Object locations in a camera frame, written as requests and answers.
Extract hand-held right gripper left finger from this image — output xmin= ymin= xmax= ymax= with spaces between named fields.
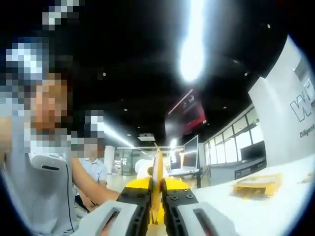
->
xmin=78 ymin=178 xmax=151 ymax=236

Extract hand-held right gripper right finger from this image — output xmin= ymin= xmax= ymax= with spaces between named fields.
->
xmin=162 ymin=178 xmax=238 ymax=236

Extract yellow coffee pouch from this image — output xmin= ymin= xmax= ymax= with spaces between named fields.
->
xmin=149 ymin=142 xmax=165 ymax=226
xmin=296 ymin=171 xmax=313 ymax=184

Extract white ceiling air conditioner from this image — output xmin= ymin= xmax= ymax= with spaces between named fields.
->
xmin=137 ymin=132 xmax=155 ymax=142

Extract silver laptop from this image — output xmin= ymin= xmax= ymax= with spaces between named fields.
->
xmin=169 ymin=134 xmax=200 ymax=176

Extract black cabinet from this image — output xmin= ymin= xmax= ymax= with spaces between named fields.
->
xmin=233 ymin=158 xmax=267 ymax=180

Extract yellow cardboard box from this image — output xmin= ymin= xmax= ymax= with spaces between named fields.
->
xmin=232 ymin=173 xmax=284 ymax=198

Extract black monitor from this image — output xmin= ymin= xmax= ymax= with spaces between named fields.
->
xmin=240 ymin=141 xmax=265 ymax=163

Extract white chest device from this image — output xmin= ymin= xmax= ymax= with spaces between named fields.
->
xmin=31 ymin=152 xmax=66 ymax=173

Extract long ceiling light strip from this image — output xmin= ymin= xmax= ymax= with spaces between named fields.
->
xmin=179 ymin=0 xmax=210 ymax=83

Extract thin black cable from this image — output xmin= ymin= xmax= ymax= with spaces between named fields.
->
xmin=64 ymin=157 xmax=76 ymax=233

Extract red wall screen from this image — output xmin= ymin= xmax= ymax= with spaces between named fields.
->
xmin=168 ymin=88 xmax=206 ymax=135

